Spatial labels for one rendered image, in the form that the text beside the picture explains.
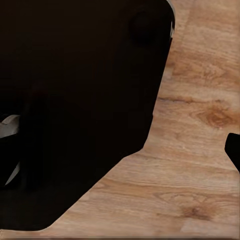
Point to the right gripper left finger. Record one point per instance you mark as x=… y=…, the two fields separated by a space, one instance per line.
x=12 y=148

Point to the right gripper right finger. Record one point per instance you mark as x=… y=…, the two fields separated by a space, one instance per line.
x=232 y=148

